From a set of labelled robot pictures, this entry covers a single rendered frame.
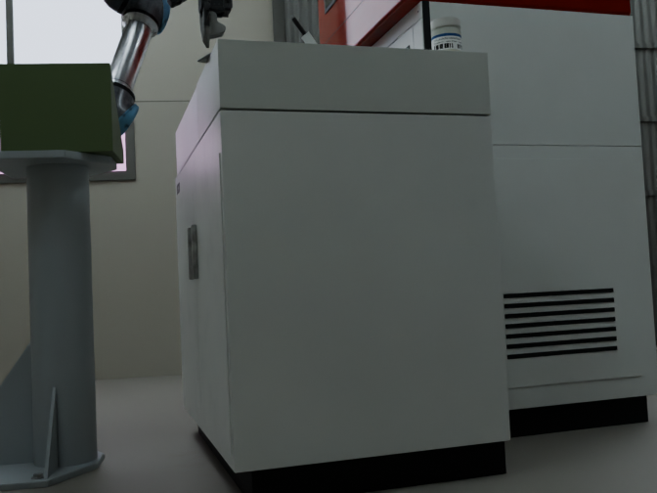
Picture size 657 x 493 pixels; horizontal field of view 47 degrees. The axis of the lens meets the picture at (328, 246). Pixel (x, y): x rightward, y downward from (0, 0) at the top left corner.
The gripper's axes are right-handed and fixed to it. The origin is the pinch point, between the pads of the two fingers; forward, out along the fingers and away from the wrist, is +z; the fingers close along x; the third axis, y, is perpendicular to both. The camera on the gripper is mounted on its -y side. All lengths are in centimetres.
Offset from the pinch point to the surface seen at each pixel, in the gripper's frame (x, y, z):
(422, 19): -11, 59, -6
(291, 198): -45, 10, 47
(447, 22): -41, 51, 6
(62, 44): 232, -44, -73
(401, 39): 4, 58, -5
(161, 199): 227, 6, 13
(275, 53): -45.1, 8.1, 16.7
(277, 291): -45, 6, 67
